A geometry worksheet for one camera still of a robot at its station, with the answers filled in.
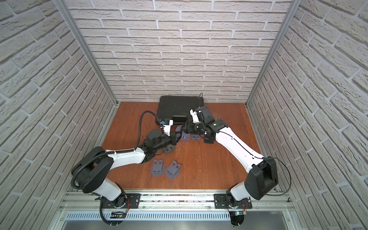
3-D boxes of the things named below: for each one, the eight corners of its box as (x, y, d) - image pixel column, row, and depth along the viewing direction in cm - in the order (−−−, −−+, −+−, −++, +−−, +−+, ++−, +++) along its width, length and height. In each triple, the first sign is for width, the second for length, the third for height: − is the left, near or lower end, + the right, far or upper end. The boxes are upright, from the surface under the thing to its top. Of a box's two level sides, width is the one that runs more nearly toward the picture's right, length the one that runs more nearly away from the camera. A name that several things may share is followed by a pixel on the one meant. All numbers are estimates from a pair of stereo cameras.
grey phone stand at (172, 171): (164, 173, 85) (163, 172, 83) (174, 161, 90) (174, 159, 88) (173, 181, 82) (173, 180, 81) (183, 167, 87) (183, 166, 86)
